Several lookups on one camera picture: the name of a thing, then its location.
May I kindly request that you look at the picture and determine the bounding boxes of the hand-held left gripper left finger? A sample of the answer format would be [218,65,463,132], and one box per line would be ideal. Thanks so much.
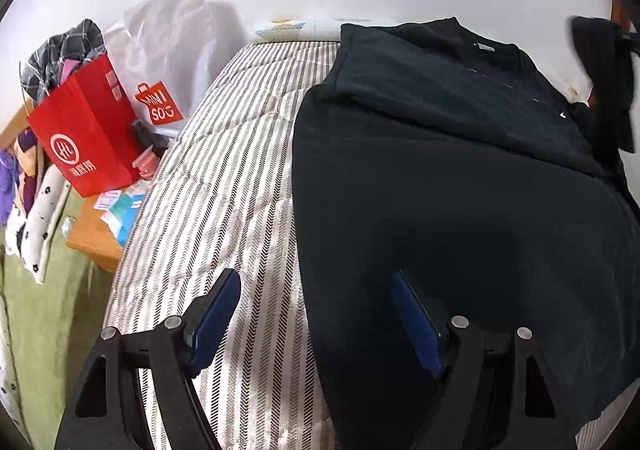
[54,268,243,450]

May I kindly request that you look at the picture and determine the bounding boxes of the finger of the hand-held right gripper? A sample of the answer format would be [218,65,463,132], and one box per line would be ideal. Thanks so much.
[569,15,640,62]

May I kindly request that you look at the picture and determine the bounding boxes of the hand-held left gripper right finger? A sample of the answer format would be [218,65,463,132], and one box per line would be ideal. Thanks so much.
[391,271,587,450]

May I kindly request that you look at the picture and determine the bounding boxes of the black t-shirt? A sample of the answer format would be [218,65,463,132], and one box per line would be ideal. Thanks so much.
[291,16,640,450]

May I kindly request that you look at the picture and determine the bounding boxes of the striped bed mattress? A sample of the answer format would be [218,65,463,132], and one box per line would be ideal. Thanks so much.
[102,39,640,450]

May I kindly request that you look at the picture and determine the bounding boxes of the teal box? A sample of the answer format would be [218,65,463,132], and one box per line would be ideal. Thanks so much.
[100,180,151,247]

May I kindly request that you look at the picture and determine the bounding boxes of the wooden nightstand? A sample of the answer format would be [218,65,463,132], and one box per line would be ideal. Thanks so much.
[66,190,131,273]

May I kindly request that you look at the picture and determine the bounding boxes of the small white box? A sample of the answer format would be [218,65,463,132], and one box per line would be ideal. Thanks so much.
[95,190,123,211]

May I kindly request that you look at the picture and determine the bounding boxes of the pink bottle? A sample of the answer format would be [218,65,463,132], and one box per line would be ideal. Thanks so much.
[131,152,160,181]

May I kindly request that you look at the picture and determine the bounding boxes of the green blanket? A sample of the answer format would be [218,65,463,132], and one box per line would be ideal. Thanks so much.
[0,190,121,431]

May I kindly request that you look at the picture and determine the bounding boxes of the black bottle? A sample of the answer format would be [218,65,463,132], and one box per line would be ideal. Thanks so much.
[131,119,168,156]

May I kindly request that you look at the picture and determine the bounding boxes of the white floral cloth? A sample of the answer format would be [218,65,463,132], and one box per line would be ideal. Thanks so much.
[5,165,71,286]

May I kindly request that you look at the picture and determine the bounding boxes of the red paper bag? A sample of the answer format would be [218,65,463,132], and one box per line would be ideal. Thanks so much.
[26,53,142,198]

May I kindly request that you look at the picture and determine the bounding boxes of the purple cloth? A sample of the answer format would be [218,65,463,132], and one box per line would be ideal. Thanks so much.
[0,150,23,226]

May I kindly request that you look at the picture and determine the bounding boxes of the clear plastic bag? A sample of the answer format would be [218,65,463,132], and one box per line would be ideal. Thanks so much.
[102,0,241,138]

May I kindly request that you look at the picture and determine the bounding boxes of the white printed long cushion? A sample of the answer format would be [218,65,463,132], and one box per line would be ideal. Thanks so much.
[250,17,371,45]

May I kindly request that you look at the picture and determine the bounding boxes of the plaid cloth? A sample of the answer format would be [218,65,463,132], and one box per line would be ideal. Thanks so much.
[20,19,108,103]

